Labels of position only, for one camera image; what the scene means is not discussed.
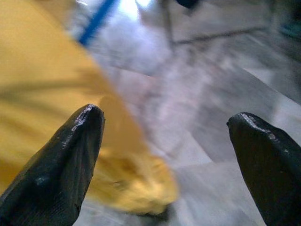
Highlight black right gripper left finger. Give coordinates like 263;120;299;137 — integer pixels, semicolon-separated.
0;104;105;226

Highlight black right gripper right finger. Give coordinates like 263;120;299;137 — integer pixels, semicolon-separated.
227;112;301;226

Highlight yellow garment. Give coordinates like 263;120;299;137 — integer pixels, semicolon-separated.
0;0;181;216

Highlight blue plastic hanger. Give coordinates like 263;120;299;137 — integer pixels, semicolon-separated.
79;0;117;45

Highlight navy blue garment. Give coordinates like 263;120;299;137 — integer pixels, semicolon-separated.
176;0;198;9

